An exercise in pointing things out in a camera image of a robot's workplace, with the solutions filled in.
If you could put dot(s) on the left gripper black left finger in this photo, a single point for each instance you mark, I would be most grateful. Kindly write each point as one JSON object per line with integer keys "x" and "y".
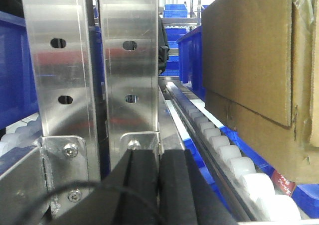
{"x": 127, "y": 196}

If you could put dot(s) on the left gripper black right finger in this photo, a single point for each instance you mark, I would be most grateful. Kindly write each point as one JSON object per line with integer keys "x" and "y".
{"x": 185, "y": 196}

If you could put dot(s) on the brown cardboard carton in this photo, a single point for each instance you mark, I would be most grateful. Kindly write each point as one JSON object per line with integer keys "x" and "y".
{"x": 261, "y": 74}

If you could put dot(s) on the steel shelf front beam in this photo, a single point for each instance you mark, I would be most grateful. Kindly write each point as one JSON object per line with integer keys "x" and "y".
{"x": 35, "y": 168}

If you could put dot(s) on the blue plastic bin behind carton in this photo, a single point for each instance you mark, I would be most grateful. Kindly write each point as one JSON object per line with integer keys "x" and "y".
{"x": 190, "y": 62}

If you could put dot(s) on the right steel shelf upright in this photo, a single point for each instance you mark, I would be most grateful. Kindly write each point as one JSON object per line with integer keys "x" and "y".
{"x": 130, "y": 47}

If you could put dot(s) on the steel shelf upright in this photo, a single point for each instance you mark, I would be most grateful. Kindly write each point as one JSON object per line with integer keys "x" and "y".
{"x": 130, "y": 47}
{"x": 61, "y": 41}

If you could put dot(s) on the left steel shelf upright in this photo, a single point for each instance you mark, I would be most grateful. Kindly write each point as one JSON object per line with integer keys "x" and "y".
{"x": 61, "y": 41}

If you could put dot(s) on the red snack packet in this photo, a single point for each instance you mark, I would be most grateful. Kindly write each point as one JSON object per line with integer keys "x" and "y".
{"x": 281, "y": 182}

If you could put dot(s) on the blue plastic bin far left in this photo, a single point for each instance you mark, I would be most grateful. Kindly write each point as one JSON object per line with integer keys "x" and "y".
{"x": 17, "y": 88}

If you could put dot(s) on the stacked blue bins background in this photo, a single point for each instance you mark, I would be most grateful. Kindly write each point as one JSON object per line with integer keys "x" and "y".
{"x": 172, "y": 15}

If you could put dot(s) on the white roller track rail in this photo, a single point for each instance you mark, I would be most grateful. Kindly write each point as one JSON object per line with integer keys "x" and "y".
{"x": 249, "y": 192}

